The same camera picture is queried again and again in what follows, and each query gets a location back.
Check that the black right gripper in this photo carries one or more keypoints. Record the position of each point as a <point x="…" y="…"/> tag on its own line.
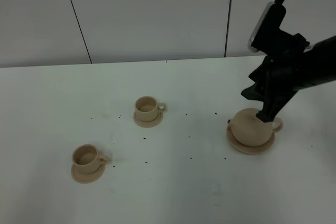
<point x="291" y="64"/>

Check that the tan ceramic teapot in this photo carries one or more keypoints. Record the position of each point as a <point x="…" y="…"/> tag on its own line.
<point x="251" y="131"/>

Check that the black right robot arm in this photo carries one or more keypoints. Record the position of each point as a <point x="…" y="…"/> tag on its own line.
<point x="326" y="61"/>

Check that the tan teapot saucer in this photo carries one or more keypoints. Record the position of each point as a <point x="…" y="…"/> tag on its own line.
<point x="250" y="150"/>

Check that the far tan teacup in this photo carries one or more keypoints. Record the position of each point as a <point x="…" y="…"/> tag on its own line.
<point x="147" y="108"/>

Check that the tan teacup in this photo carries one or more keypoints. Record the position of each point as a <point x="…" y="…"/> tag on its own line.
<point x="147" y="108"/>
<point x="87" y="159"/>

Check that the far tan cup saucer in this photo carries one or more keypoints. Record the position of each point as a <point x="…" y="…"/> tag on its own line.
<point x="150" y="124"/>

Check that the tan cup saucer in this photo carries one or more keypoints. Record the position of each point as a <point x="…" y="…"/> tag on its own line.
<point x="87" y="178"/>
<point x="150" y="124"/>

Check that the near tan teacup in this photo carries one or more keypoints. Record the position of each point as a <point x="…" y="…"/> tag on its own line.
<point x="87" y="159"/>

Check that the near tan cup saucer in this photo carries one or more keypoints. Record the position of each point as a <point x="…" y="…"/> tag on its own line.
<point x="87" y="178"/>

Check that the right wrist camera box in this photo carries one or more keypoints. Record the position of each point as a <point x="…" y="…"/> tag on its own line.
<point x="267" y="28"/>

